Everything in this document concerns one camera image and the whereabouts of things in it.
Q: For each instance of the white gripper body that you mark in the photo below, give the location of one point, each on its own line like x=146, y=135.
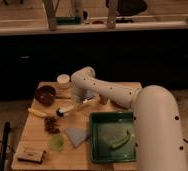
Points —
x=79, y=95

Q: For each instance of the white handled black brush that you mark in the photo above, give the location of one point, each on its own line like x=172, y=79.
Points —
x=65, y=111

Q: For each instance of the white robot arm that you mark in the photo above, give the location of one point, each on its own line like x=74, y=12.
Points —
x=158, y=130

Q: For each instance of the white plastic cup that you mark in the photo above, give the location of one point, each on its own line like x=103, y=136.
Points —
x=63, y=81

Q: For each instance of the green plastic cup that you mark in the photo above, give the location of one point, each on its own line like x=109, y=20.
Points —
x=56, y=142

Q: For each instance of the dark red bowl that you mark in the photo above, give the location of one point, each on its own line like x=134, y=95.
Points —
x=45, y=95

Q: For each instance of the grey blue cloth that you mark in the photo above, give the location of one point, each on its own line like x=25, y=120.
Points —
x=77, y=135

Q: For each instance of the brown grape bunch toy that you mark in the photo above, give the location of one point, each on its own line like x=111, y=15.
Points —
x=50, y=125

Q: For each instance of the yellow banana toy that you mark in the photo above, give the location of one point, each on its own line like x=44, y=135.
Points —
x=37, y=113

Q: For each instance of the green plastic tray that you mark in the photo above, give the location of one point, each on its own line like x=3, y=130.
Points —
x=108, y=127

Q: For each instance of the black stand pole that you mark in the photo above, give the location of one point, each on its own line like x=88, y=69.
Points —
x=6, y=131

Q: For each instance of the brown wooden block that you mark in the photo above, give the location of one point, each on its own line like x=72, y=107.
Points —
x=31, y=155

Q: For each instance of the fork with dark handle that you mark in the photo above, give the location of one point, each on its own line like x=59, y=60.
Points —
x=60, y=97

